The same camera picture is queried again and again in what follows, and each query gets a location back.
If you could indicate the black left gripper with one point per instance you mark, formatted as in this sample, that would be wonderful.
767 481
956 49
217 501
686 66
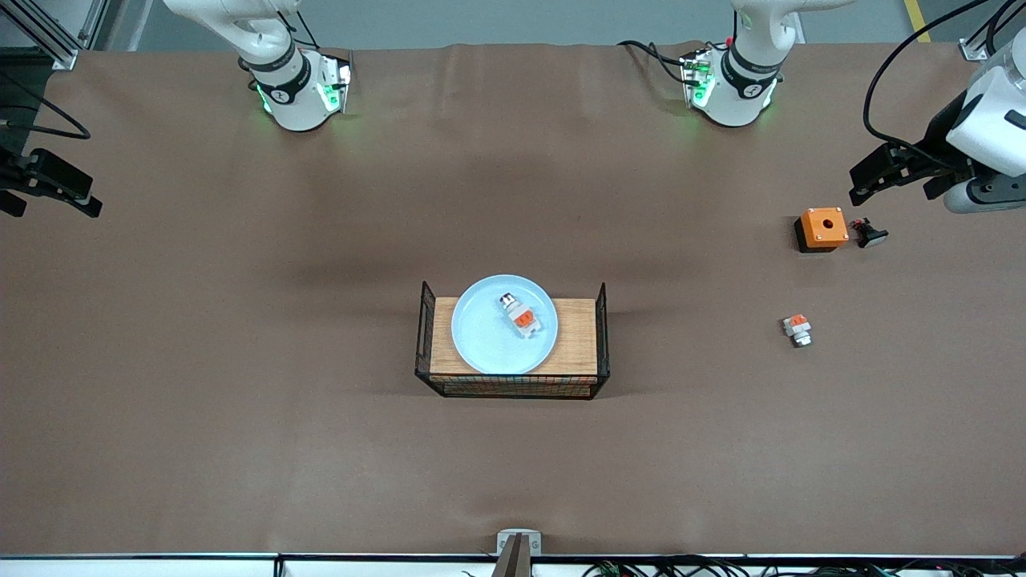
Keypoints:
938 138

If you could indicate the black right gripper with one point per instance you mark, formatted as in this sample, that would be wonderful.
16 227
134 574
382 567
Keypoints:
10 175

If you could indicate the white orange button contact block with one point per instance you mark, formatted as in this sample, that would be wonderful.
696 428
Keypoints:
797 326
523 319

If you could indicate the light blue round plate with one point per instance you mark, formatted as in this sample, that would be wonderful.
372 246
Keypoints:
489 340

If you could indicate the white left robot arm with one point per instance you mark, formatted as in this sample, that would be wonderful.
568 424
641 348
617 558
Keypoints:
741 88

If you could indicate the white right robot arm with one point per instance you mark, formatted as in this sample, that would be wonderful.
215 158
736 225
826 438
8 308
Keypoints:
296 96

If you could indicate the black push button head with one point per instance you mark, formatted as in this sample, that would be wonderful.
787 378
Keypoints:
871 236

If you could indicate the brown table cover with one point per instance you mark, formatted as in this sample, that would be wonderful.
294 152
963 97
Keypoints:
240 441

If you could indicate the orange button enclosure box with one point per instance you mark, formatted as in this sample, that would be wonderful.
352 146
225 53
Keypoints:
823 227

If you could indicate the aluminium frame profile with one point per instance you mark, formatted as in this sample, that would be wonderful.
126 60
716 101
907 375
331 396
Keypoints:
972 50
60 54

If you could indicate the white table edge rail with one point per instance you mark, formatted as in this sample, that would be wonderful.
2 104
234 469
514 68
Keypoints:
160 567

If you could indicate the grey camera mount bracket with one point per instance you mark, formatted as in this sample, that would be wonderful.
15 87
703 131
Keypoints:
519 545

